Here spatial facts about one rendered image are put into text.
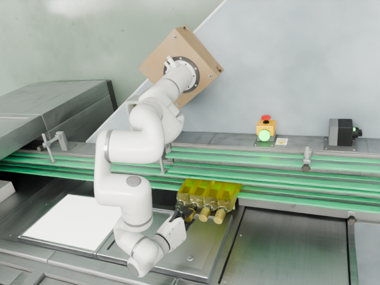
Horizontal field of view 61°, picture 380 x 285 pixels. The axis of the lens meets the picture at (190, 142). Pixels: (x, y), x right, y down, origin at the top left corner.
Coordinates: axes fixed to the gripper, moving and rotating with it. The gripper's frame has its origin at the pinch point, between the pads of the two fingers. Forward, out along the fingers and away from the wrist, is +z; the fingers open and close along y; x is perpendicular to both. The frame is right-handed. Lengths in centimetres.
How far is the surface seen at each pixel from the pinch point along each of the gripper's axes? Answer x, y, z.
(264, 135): -14.1, 19.8, 36.9
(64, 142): 87, 11, 7
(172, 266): -1.0, -12.0, -13.6
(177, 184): 21.4, -3.5, 19.1
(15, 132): 106, 21, -8
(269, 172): -17.9, 5.9, 32.1
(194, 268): -8.7, -12.0, -10.3
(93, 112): 123, 7, 51
